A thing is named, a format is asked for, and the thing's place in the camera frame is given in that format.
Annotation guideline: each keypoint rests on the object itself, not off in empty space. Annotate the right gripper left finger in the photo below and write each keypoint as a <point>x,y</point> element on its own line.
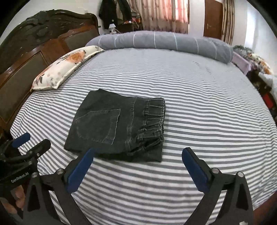
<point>77,169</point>

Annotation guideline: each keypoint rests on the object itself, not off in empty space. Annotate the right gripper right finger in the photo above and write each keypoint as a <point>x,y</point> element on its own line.
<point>199,171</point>

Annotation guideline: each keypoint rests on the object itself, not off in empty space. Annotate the dark grey denim pants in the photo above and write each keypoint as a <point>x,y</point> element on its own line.
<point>118,127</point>

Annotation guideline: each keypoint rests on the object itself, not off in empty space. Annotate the left hand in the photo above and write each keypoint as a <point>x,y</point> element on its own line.
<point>13,201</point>

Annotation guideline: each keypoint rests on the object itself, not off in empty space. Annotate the floral orange white pillow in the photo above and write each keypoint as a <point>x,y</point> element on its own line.
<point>56,73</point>

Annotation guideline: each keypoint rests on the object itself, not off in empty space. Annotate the white dotted cloth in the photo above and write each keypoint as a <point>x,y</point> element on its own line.
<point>271,81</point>

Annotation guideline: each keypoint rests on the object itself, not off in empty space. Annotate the dark wooden headboard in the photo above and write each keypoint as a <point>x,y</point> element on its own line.
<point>32,46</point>

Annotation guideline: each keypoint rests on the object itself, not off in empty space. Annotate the lavender folded cloth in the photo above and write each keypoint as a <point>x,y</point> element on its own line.
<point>244,65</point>

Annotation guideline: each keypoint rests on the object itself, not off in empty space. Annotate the floral clothes pile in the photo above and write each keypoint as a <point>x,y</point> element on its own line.
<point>249,55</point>

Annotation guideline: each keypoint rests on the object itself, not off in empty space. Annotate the small white house lamp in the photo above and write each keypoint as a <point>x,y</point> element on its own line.
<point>112,29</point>

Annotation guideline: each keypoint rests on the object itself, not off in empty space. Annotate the pink patterned curtain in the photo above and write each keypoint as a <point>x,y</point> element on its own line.
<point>163,15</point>

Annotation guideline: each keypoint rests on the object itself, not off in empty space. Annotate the brown wooden door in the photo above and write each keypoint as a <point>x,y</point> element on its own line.
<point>213,19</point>

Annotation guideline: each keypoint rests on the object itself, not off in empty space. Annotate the striped brown side curtain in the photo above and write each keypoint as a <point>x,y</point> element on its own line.
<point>228,21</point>

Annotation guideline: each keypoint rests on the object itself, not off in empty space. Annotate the hanging dark clothes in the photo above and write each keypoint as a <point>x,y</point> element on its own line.
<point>108,12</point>

